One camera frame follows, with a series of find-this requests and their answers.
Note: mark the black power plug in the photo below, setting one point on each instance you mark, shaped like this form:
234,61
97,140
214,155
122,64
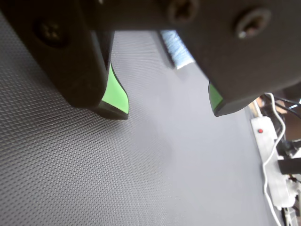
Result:
290,166

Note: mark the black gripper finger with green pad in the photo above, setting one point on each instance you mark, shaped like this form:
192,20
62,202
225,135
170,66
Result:
247,66
70,70

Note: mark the white foam block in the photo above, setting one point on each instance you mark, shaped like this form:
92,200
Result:
175,48

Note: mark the white power strip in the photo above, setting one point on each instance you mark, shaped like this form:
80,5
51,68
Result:
277,186

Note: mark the grey textured mat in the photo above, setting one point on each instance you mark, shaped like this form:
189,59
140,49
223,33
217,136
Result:
117,169

